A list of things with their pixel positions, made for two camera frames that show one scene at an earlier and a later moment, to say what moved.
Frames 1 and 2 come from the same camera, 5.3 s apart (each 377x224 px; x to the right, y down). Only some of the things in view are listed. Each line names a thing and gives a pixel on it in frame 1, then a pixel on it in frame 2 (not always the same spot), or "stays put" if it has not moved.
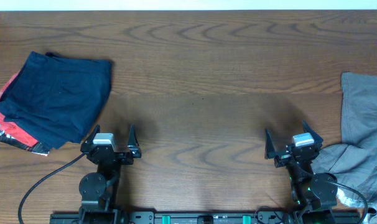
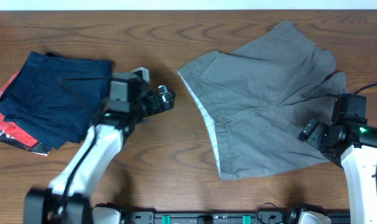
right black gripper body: [283, 160] to [318, 132]
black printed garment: [38, 148] stays put
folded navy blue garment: [66, 98] stays put
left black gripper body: [123, 160] to [148, 105]
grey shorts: [361, 161] to [254, 104]
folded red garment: [10, 129] stays put
